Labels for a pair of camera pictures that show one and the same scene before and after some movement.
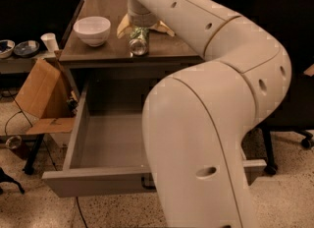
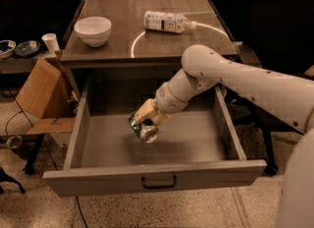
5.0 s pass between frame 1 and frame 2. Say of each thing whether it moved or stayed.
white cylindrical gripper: moved
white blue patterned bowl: stayed
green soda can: moved
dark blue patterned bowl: stayed
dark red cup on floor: stayed
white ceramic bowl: stayed
